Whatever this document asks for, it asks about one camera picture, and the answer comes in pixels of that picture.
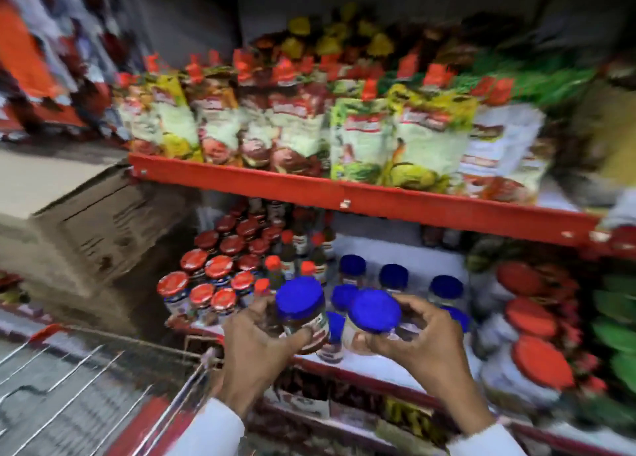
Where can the person's right hand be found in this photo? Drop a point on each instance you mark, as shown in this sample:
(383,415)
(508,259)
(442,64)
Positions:
(442,361)

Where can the person's left hand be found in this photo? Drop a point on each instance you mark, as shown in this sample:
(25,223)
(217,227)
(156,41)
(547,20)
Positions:
(248,351)

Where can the red metal shelf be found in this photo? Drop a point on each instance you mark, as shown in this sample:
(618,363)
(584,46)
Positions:
(298,187)

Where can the person's left forearm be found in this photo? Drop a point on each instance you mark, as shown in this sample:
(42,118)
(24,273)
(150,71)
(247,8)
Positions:
(208,431)

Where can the person's right forearm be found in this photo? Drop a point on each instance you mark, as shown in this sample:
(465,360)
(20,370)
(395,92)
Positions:
(487,443)

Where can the row of small brown jars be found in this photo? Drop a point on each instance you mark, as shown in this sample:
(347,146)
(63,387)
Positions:
(318,396)

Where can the group of red lid jars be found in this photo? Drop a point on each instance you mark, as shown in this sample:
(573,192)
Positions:
(218,267)

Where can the group of blue capped jars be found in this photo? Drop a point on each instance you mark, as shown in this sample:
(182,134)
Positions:
(393,276)

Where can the large white jar orange lid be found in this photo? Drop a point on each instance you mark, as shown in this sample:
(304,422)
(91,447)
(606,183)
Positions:
(541,364)
(519,278)
(530,317)

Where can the group of orange capped bottles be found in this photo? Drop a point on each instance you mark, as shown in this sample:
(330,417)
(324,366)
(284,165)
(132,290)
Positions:
(288,252)

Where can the cardboard box under stack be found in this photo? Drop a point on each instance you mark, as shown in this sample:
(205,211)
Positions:
(124,301)

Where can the cluster of tiny orange-top bottles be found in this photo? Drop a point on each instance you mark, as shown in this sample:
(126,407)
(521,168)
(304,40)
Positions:
(581,341)

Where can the green lid jars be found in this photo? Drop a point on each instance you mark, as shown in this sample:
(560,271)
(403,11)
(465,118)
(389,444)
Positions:
(616,326)

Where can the large cardboard box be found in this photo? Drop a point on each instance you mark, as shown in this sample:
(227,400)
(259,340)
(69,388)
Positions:
(114,222)

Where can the white spout pouch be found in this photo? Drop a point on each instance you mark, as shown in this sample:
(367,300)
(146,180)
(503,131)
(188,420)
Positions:
(502,147)

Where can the row of yellow chutney pouches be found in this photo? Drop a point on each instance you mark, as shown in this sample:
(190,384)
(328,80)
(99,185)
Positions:
(358,138)

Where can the green packets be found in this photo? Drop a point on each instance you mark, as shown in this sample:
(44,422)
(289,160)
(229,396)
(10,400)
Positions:
(536,80)

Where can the dark pouches with yellow caps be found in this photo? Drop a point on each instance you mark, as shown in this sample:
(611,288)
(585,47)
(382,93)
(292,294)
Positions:
(328,38)

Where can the hanging orange snack packets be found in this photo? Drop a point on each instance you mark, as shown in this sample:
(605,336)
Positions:
(35,58)

